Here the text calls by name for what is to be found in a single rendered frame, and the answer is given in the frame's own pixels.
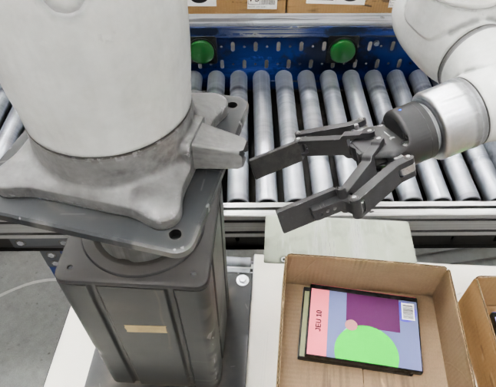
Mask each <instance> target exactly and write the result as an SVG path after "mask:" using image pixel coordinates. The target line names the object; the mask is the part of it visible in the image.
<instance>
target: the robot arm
mask: <svg viewBox="0 0 496 387"><path fill-rule="evenodd" d="M392 27H393V30H394V33H395V36H396V38H397V39H398V42H399V44H400V45H401V46H402V48H403V49H404V51H405V52H406V54H407V55H408V56H409V57H410V59H412V60H413V62H414V63H415V64H416V65H417V66H418V67H419V68H420V69H421V70H422V71H423V72H424V73H425V74H426V75H427V76H428V77H430V79H432V80H434V81H436V82H437V83H438V85H435V86H434V87H431V88H428V89H426V90H424V91H420V92H418V93H417V94H415V95H414V96H413V98H412V100H411V102H408V103H407V104H403V105H401V106H399V107H396V108H393V109H391V110H389V111H387V112H386V113H385V115H384V117H383V120H382V123H381V124H380V125H377V126H373V127H368V126H367V122H366V118H365V117H361V118H358V119H355V120H353V121H349V122H345V123H341V124H332V125H328V126H323V127H315V128H310V129H306V130H301V131H297V132H295V137H296V139H294V141H293V142H290V143H288V144H285V145H283V146H281V147H278V148H275V149H273V150H270V151H267V152H266V153H263V154H260V155H258V156H255V157H252V158H250V159H249V163H250V166H251V169H252V172H253V175H254V177H255V178H256V179H259V178H261V177H265V176H266V175H269V174H272V173H274V172H277V171H278V170H282V169H284V168H286V167H289V166H291V165H294V164H297V163H299V162H301V161H303V159H304V157H305V156H332V155H343V156H345V157H346V158H352V159H353V160H355V161H357V162H359V165H358V166H357V168H356V169H355V170H354V171H353V172H352V174H351V175H350V176H349V178H348V179H347V180H346V182H345V183H344V184H343V185H342V187H338V189H337V187H336V188H334V187H330V188H328V189H326V190H323V191H320V192H318V193H315V194H313V195H311V196H308V197H305V198H303V199H301V200H298V201H296V202H294V203H291V204H288V205H286V206H284V207H280V208H279V209H276V215H277V217H278V220H279V224H280V226H281V228H282V231H283V233H288V232H289V231H292V230H295V229H297V228H300V227H303V226H305V225H307V224H309V223H312V222H314V221H317V220H322V219H324V218H326V217H329V216H332V215H333V214H336V213H339V212H343V213H351V214H352V215H353V218H355V219H361V218H363V217H364V216H365V215H366V214H367V213H368V212H369V211H370V210H371V209H372V208H374V207H375V206H376V205H377V204H378V203H380V202H381V201H382V200H383V199H384V198H385V197H387V196H388V195H389V194H390V193H391V192H392V191H393V190H394V189H395V188H396V187H397V186H398V185H399V184H401V183H403V182H405V181H407V180H409V179H411V178H413V177H415V176H416V169H415V165H416V164H420V163H421V162H424V161H426V160H429V159H432V158H435V159H438V160H444V159H446V158H449V157H452V156H454V155H456V154H459V153H461V152H463V151H466V150H469V149H472V148H475V147H478V146H480V145H481V144H485V143H487V142H492V141H496V0H395V3H394V5H393V8H392ZM190 77H191V52H190V25H189V15H188V6H187V0H0V85H1V86H2V88H3V90H4V92H5V94H6V96H7V97H8V99H9V100H10V102H11V103H12V106H13V107H14V109H15V110H16V112H17V113H18V116H19V117H20V119H21V121H22V123H23V124H24V126H25V130H26V132H27V135H28V139H27V141H26V142H25V143H24V144H23V146H22V147H21V148H20V149H19V151H18V152H17V153H16V154H15V155H14V156H12V157H11V158H10V159H9V160H7V161H6V162H5V163H3V165H1V166H0V196H2V197H7V198H14V197H34V198H39V199H43V200H50V201H54V202H58V203H65V204H68V205H72V206H76V207H83V208H87V209H91V210H97V211H101V212H105V213H112V214H116V215H120V216H124V217H130V218H133V219H135V220H138V221H140V222H142V223H144V224H146V225H147V226H149V227H151V228H153V229H155V230H168V229H170V228H172V227H175V226H176V225H177V224H178V223H179V222H180V220H181V218H182V214H183V200H184V195H185V193H186V191H187V188H188V186H189V184H190V182H191V179H192V177H193V175H194V173H195V170H196V169H240V168H241V167H243V166H244V164H245V161H246V157H245V156H244V155H245V152H247V151H248V141H247V140H246V139H244V137H240V136H238V135H235V134H232V133H230V132H227V131H224V130H221V129H219V128H217V125H218V124H219V123H220V122H221V121H222V120H223V119H224V118H225V117H226V116H227V115H228V102H227V100H226V98H225V97H224V96H222V95H220V94H215V93H191V82H190ZM350 141H351V142H350ZM307 148H308V149H307ZM362 200H363V203H362V202H361V201H362Z"/></svg>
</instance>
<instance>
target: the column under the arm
mask: <svg viewBox="0 0 496 387"><path fill-rule="evenodd" d="M55 277H56V280H57V282H58V284H59V286H60V287H61V289H62V291H63V293H64V294H65V296H66V298H67V299H68V302H69V303H70V304H71V307H72V309H73V310H74V312H75V313H76V315H77V317H78V318H79V320H80V322H81V324H82V326H83V327H84V329H85V331H86V333H87V334H88V336H89V338H90V339H91V341H92V343H93V344H94V346H95V350H94V355H93V358H92V360H91V365H90V369H89V371H88V376H87V379H86V382H85V385H84V387H246V367H247V355H248V342H249V330H250V305H251V292H252V280H253V274H252V273H235V272H227V252H226V240H225V226H224V214H223V189H222V182H221V183H220V186H219V188H218V191H217V194H216V196H215V198H214V200H213V203H212V206H211V208H210V212H209V213H208V216H207V219H206V221H205V224H204V225H203V229H202V231H201V233H200V236H199V239H198V241H197V244H196V246H195V248H194V250H193V251H192V252H191V253H190V254H189V255H187V256H185V257H182V258H176V259H175V258H170V257H166V256H161V257H159V258H157V259H155V260H150V261H146V262H139V263H134V262H131V261H130V260H126V259H117V258H115V257H113V256H112V255H110V254H109V253H108V252H107V251H106V250H105V249H104V248H103V246H102V245H101V242H98V241H93V240H87V239H84V238H80V237H76V236H70V235H68V239H67V241H66V244H65V245H64V249H63V251H62V254H61V257H60V260H59V261H58V265H57V267H56V270H55Z"/></svg>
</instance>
